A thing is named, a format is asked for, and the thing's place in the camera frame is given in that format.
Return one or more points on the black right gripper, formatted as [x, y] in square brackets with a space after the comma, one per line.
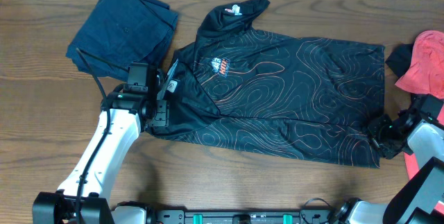
[373, 128]

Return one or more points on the red mesh garment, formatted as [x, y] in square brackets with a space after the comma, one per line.
[425, 74]

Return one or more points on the black garment under red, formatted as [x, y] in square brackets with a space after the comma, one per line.
[400, 59]

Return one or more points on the folded navy blue garment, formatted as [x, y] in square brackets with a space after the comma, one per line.
[120, 32]

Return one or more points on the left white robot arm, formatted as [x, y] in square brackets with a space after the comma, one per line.
[83, 197]

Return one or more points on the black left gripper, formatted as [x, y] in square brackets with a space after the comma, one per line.
[162, 118]

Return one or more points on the black orange patterned jersey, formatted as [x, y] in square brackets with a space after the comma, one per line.
[306, 98]

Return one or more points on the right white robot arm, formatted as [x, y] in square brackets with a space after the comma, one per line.
[418, 134]

